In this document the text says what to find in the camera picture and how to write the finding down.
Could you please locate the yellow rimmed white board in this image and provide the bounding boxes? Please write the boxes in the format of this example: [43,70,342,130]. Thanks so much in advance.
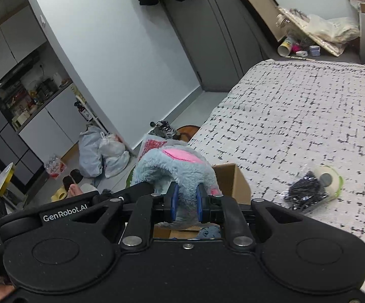
[0,162,15,196]

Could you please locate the grey pink plush slipper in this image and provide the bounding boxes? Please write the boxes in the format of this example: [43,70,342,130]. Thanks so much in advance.
[131,146,221,230]

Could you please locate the black bottle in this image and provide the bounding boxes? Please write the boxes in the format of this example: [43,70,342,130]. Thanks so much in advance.
[74,99,93,122]

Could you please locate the person's left hand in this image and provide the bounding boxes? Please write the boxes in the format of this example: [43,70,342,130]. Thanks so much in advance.
[0,283,15,303]

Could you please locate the brown cardboard box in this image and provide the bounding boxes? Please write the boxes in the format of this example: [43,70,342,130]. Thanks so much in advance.
[152,163,252,240]

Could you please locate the pink printed plastic bag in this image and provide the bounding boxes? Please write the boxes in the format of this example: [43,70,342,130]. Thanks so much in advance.
[137,134,170,165]

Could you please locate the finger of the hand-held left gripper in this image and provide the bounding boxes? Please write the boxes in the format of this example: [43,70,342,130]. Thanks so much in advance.
[91,183,155,204]

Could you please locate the yellow white paper tube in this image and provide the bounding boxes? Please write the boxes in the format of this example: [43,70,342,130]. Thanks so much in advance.
[277,36,297,57]

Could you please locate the bed with patterned cover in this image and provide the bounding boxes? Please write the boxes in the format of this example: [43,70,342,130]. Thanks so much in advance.
[187,59,365,303]

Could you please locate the green cartoon rug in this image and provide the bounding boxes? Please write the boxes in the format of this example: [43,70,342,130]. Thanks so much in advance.
[125,167,139,187]

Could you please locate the yellow slipper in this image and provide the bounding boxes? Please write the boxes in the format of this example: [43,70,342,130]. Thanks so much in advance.
[50,187,67,203]

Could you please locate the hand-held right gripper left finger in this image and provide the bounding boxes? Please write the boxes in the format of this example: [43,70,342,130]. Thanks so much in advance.
[88,181,180,249]

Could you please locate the white plastic bag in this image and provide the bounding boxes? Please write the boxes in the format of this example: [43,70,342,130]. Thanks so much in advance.
[99,133,131,179]

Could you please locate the grey plastic bag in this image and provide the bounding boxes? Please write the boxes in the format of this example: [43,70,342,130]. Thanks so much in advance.
[78,125,107,178]

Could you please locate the grey kitchen cabinet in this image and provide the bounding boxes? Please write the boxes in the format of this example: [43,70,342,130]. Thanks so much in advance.
[0,0,85,196]

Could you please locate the brown floor mat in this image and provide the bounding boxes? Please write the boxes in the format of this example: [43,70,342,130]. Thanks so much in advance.
[174,125,200,142]

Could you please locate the grey wardrobe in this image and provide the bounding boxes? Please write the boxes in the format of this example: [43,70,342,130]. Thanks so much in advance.
[160,0,268,93]

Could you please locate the clear bag of black items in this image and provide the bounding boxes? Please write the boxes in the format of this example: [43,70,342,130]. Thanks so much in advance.
[284,170,328,211]

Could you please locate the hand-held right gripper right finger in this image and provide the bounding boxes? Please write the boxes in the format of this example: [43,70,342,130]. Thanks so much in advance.
[196,183,300,249]

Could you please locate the grey sneakers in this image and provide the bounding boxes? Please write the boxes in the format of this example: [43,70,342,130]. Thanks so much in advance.
[150,120,181,139]

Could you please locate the blue octopus plush toy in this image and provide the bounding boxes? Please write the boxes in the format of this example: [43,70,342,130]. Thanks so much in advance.
[197,225,222,240]

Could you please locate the red white plastic pack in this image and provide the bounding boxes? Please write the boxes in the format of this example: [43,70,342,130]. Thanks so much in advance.
[44,155,67,180]

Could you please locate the large black framed board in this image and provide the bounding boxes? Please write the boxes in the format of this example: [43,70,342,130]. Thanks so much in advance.
[223,0,286,46]

